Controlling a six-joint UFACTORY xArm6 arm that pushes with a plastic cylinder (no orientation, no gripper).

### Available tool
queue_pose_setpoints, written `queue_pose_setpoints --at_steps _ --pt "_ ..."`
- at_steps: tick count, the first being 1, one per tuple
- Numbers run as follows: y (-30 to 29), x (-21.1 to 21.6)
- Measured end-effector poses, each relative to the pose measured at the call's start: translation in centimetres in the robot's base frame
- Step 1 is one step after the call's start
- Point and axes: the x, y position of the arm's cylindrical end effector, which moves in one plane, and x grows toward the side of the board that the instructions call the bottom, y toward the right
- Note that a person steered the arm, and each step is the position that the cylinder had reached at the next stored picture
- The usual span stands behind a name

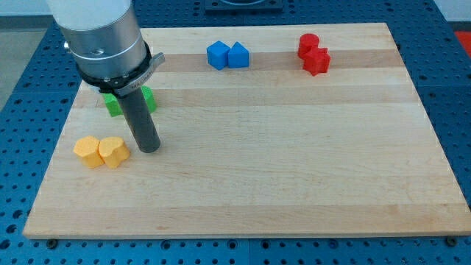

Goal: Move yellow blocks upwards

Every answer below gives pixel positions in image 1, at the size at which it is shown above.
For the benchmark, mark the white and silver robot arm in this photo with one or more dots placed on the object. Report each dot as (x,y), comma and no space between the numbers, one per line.
(103,35)

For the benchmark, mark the blue pentagon block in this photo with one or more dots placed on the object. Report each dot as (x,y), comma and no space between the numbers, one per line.
(238,56)

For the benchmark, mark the wooden board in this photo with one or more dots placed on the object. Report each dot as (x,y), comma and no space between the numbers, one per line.
(266,151)

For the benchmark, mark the blue cube block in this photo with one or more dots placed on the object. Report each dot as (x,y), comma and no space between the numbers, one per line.
(217,55)

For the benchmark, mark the green block right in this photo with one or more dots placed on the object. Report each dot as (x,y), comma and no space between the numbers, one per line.
(149,98)

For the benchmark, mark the green block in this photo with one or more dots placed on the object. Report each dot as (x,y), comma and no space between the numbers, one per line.
(149,98)
(112,105)

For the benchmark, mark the red star block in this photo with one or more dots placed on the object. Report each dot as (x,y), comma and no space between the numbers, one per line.
(316,61)

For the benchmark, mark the red cylinder block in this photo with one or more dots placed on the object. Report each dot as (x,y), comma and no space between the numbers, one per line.
(307,42)

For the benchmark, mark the yellow heart block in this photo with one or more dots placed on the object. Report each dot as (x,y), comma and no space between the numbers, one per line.
(113,151)

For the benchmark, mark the green block left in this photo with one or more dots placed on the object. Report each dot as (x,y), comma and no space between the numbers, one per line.
(112,105)

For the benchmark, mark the yellow hexagon block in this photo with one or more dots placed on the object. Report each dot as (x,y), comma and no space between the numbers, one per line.
(87,150)

